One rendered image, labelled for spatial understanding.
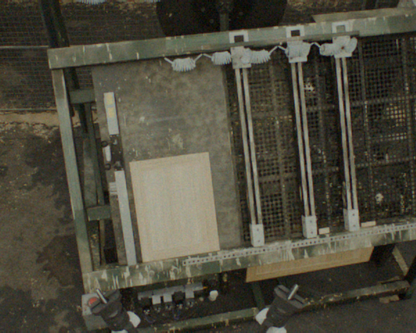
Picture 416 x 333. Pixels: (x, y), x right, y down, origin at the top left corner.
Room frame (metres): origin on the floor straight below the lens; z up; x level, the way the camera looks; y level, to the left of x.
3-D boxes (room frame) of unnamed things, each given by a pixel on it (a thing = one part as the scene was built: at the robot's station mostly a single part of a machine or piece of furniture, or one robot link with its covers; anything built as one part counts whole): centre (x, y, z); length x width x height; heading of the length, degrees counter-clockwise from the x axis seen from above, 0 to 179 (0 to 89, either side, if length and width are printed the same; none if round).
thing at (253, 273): (1.98, -0.71, 0.53); 0.90 x 0.02 x 0.55; 101
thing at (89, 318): (1.34, 0.58, 0.84); 0.12 x 0.12 x 0.18; 11
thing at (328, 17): (2.72, -0.98, 1.38); 0.70 x 0.15 x 0.85; 101
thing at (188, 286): (1.49, 0.16, 0.69); 0.50 x 0.14 x 0.24; 101
